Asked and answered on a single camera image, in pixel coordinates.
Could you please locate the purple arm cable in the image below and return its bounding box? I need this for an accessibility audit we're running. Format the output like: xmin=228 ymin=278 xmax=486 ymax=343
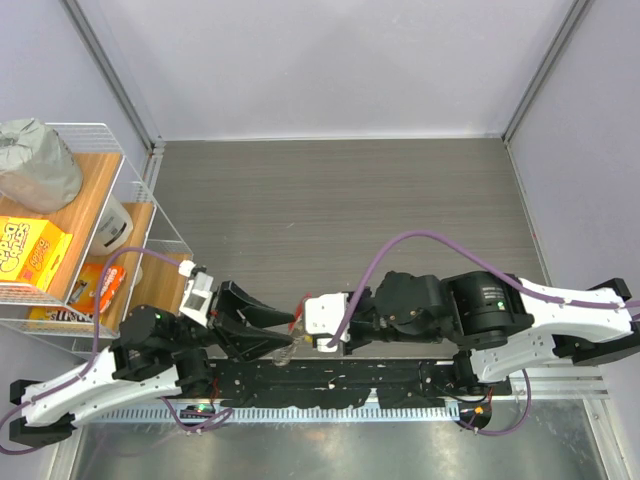
xmin=324 ymin=230 xmax=640 ymax=439
xmin=0 ymin=246 xmax=236 ymax=455

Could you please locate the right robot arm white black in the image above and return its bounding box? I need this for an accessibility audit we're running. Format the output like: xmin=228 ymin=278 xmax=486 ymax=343
xmin=341 ymin=271 xmax=639 ymax=395

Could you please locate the yellow black candy bag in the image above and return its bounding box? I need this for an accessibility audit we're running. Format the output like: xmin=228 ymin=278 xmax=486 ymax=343
xmin=28 ymin=307 xmax=93 ymax=323

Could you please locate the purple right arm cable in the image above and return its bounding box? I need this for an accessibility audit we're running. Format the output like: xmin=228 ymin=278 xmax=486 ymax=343
xmin=324 ymin=230 xmax=640 ymax=439

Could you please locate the white pump bottle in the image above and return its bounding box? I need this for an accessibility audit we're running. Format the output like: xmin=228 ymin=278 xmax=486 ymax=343
xmin=91 ymin=195 xmax=133 ymax=255

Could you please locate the grey crumpled bag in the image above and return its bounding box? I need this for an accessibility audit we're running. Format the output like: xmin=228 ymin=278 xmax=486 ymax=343
xmin=1 ymin=118 xmax=84 ymax=214

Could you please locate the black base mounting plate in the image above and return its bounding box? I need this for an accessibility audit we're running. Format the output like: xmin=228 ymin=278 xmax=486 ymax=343
xmin=210 ymin=359 xmax=512 ymax=410

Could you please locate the white wire shelf rack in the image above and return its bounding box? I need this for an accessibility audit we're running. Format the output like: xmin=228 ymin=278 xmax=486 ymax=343
xmin=1 ymin=123 xmax=192 ymax=339

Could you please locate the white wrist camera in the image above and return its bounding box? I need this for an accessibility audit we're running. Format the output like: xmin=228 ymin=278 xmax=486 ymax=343
xmin=178 ymin=260 xmax=214 ymax=327
xmin=303 ymin=292 xmax=350 ymax=354

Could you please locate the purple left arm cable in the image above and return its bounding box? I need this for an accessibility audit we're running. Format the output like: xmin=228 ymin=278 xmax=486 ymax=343
xmin=0 ymin=246 xmax=236 ymax=455

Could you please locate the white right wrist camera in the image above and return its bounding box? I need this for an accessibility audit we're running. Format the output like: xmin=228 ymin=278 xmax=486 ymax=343
xmin=303 ymin=292 xmax=350 ymax=354

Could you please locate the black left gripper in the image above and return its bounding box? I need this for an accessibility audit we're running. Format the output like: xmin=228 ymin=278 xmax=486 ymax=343
xmin=166 ymin=280 xmax=297 ymax=361

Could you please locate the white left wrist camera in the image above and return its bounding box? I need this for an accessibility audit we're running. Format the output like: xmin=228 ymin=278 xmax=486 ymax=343
xmin=178 ymin=260 xmax=214 ymax=327

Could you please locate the orange snack box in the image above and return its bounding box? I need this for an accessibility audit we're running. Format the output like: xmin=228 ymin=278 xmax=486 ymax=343
xmin=69 ymin=263 xmax=126 ymax=315

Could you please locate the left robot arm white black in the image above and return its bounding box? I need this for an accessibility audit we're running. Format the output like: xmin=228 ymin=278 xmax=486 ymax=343
xmin=9 ymin=280 xmax=296 ymax=449

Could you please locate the yellow snack box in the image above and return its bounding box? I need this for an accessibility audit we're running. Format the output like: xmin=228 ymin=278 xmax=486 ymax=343
xmin=0 ymin=216 xmax=73 ymax=291

